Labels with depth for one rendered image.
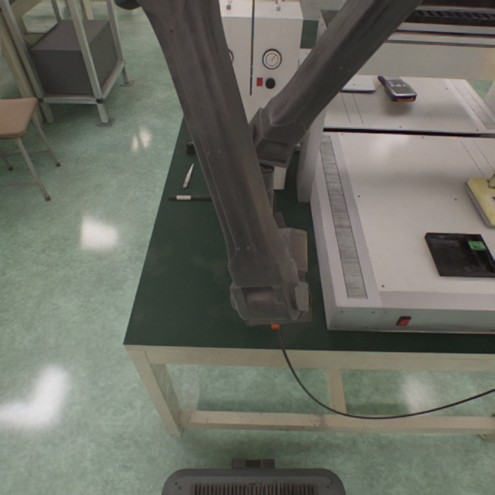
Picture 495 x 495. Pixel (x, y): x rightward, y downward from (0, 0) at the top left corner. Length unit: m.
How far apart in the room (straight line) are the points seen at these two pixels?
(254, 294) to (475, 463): 1.39
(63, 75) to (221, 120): 2.75
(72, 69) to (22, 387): 2.09
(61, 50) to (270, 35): 2.22
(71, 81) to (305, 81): 2.65
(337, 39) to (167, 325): 0.64
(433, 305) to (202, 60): 0.65
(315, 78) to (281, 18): 0.42
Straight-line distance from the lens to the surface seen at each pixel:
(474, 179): 1.13
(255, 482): 1.23
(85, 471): 1.59
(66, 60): 3.02
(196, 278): 0.91
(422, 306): 0.82
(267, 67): 0.94
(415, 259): 0.90
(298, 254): 0.52
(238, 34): 0.92
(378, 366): 0.93
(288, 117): 0.55
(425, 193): 1.09
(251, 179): 0.38
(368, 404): 1.64
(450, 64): 0.98
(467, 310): 0.87
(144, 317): 0.87
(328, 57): 0.49
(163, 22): 0.37
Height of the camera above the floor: 1.48
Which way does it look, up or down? 49 degrees down
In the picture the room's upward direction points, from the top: 2 degrees clockwise
